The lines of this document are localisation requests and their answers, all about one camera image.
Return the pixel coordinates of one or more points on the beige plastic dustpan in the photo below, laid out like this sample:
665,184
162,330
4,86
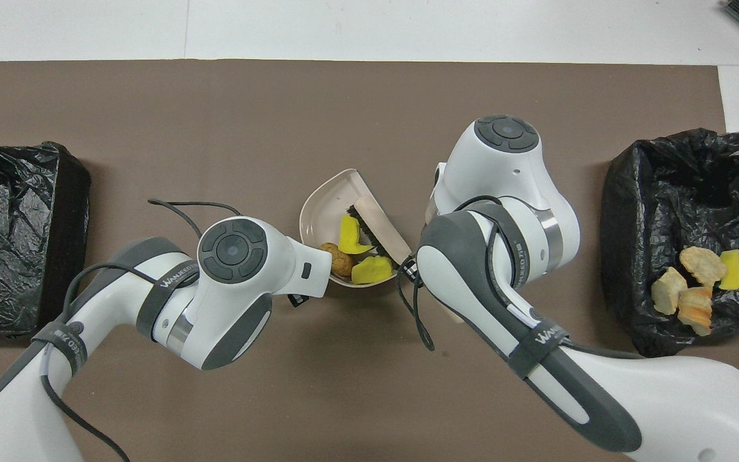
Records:
324,212

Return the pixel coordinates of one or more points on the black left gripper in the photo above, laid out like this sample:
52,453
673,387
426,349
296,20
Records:
299,299

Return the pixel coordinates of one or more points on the black bag lined bin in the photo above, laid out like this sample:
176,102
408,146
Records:
664,212
23,179

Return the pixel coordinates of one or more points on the yellow and green sponge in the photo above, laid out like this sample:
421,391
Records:
732,271

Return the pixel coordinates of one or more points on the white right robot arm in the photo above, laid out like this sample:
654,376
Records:
504,167

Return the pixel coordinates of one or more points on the pale flaky bread piece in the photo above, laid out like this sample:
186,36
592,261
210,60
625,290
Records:
702,265

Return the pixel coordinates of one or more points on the notched yellow sponge piece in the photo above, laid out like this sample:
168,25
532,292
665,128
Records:
349,234

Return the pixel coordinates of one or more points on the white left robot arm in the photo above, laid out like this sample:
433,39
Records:
231,250

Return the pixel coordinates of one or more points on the brown bread roll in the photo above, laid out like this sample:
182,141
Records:
337,260

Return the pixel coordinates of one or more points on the beige brush with black bristles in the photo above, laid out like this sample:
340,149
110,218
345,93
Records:
382,228

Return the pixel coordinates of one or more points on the brown table mat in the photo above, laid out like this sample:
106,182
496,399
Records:
369,96

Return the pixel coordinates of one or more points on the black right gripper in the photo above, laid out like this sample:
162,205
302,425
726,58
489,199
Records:
411,269

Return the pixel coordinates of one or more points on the striped croissant piece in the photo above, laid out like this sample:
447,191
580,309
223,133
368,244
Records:
668,292
695,311

